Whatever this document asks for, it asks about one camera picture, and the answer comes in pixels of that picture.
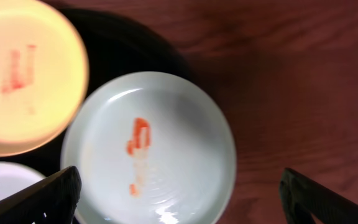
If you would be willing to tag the yellow dirty plate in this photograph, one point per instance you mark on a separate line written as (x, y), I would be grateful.
(44, 75)

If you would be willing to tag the light blue plate front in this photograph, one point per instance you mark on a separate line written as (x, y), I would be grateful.
(15, 177)

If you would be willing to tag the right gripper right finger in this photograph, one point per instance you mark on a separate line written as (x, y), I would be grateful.
(303, 199)

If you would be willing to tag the light blue plate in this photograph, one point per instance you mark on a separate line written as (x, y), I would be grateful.
(151, 147)
(15, 177)

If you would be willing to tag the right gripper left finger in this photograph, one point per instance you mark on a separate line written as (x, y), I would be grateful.
(51, 200)

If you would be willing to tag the black round serving tray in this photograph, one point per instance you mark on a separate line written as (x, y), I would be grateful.
(116, 45)

